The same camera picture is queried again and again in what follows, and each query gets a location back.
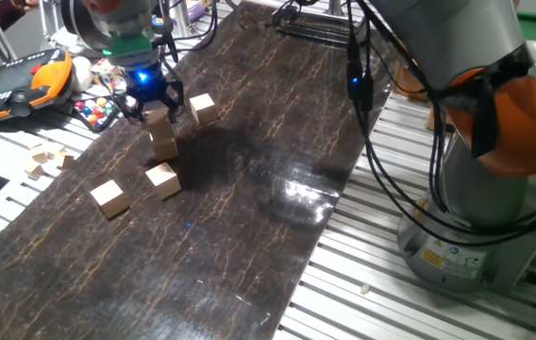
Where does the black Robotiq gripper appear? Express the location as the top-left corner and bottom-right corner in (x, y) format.
(115, 60), (187, 126)

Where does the light wooden cube block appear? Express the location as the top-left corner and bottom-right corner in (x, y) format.
(150, 136), (180, 162)
(144, 161), (183, 201)
(144, 107), (177, 142)
(89, 178), (132, 220)
(188, 93), (220, 126)

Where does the bystander hand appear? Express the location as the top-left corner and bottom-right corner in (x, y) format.
(10, 0), (41, 13)

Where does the black tray of balls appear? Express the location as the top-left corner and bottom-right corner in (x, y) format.
(70, 93), (126, 133)

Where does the Rubik's cube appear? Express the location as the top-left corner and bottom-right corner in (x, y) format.
(90, 57), (127, 94)

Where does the small wooden cube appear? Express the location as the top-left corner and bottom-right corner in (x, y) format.
(29, 144), (50, 164)
(23, 161), (44, 181)
(54, 148), (75, 170)

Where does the black round fan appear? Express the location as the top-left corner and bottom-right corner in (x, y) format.
(59, 0), (109, 53)

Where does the black orange teach pendant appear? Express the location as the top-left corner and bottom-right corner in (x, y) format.
(0, 46), (75, 125)

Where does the brown wooden box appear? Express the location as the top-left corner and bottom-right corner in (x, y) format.
(393, 60), (432, 101)

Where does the black clamp frame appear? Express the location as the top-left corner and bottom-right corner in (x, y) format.
(271, 7), (359, 47)

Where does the black cable with plug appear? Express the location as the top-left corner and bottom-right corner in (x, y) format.
(343, 0), (536, 247)

